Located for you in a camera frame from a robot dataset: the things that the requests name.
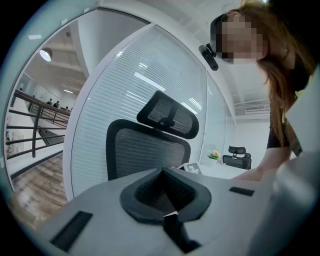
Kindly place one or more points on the potted yellow flower plant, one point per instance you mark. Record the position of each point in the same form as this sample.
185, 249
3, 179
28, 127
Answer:
214, 156

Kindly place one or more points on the person's head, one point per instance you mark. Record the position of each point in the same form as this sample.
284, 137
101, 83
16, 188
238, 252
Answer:
242, 37

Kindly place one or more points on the person's right forearm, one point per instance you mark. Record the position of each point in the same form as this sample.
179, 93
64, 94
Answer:
272, 160

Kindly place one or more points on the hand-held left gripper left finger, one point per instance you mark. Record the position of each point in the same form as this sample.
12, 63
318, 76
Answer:
141, 200

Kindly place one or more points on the black head-mounted camera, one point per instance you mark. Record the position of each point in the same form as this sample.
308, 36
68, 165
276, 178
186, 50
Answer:
209, 56

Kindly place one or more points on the white window blinds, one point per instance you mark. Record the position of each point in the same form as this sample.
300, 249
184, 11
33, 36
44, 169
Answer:
112, 100

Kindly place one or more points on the dark metal railing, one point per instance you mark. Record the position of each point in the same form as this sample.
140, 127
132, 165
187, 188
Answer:
36, 125

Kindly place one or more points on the round ceiling lamp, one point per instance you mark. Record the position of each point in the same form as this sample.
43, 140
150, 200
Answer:
45, 54

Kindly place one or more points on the dome security camera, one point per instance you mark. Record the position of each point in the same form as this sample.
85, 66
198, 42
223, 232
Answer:
68, 34

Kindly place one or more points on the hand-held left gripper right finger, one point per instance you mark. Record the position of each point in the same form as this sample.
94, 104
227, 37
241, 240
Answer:
192, 200

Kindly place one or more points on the black mesh office chair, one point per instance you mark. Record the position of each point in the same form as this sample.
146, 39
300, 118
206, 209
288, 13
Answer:
145, 150

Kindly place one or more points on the person's black shirt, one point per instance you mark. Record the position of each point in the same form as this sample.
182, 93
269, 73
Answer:
273, 143

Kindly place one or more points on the black office chair with armrests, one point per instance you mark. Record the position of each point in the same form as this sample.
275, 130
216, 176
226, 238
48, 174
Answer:
237, 161

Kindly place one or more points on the white air vent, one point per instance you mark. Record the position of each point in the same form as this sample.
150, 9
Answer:
254, 108

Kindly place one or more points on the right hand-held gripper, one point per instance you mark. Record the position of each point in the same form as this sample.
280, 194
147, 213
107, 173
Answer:
193, 168

